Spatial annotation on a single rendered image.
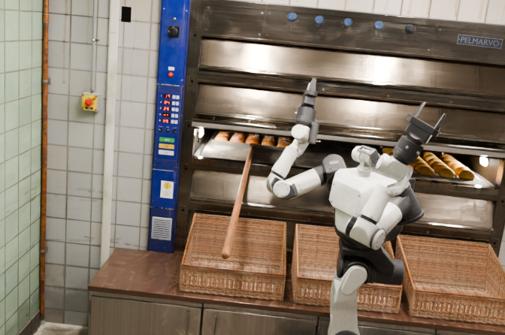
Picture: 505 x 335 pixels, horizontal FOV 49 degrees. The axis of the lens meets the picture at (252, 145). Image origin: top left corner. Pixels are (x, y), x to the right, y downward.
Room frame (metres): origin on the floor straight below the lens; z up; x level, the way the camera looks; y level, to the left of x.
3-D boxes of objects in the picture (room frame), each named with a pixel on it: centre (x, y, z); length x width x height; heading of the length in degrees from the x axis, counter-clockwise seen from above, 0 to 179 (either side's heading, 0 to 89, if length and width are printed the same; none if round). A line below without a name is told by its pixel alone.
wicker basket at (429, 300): (2.90, -1.17, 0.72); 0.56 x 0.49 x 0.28; 89
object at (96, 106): (3.19, 0.95, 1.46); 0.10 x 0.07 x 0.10; 88
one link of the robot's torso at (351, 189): (2.34, -0.53, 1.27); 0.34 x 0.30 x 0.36; 32
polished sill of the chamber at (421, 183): (3.21, -0.55, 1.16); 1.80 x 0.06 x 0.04; 88
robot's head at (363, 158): (2.31, -0.48, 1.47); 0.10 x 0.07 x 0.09; 32
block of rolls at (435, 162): (3.60, -1.15, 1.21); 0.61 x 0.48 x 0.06; 178
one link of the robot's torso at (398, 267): (2.32, -0.57, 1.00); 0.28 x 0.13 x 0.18; 89
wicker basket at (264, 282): (2.93, 0.04, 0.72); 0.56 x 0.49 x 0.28; 89
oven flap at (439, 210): (3.18, -0.55, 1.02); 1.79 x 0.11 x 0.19; 88
